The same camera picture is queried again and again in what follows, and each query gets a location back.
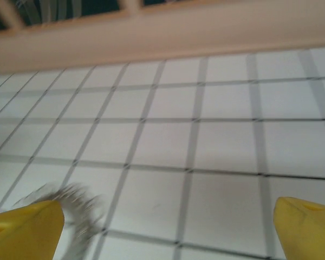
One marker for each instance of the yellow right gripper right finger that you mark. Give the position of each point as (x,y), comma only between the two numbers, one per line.
(308,233)

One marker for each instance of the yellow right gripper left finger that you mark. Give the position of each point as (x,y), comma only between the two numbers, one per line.
(24,233)

